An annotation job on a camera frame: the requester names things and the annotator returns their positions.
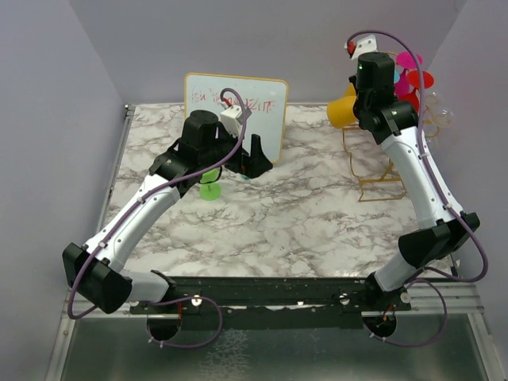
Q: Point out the gold wire wine glass rack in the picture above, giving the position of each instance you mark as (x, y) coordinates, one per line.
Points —
(378, 182)

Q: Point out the orange plastic wine glass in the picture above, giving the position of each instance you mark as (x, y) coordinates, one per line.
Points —
(340, 112)

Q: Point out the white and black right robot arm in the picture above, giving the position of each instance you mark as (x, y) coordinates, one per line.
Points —
(443, 226)

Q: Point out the red plastic wine glass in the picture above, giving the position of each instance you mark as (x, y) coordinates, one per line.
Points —
(412, 78)

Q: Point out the yellow plastic wine glass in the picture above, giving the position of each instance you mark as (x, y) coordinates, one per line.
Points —
(350, 91)

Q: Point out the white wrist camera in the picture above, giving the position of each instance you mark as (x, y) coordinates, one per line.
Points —
(232, 118)
(362, 46)

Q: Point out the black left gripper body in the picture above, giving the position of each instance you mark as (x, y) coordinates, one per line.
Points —
(236, 163)

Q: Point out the pink plastic wine glass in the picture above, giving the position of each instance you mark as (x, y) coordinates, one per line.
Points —
(406, 62)

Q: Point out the yellow framed whiteboard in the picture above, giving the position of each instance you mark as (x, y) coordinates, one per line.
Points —
(266, 98)

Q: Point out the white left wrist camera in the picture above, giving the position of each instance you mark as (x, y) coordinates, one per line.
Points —
(232, 118)

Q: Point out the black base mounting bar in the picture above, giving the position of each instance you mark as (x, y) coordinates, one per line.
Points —
(200, 303)

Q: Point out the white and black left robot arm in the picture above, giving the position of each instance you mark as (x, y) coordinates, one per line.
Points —
(95, 269)

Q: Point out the green plastic wine glass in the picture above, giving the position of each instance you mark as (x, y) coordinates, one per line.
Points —
(209, 188)

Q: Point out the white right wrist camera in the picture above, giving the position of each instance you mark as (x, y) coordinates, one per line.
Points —
(362, 46)

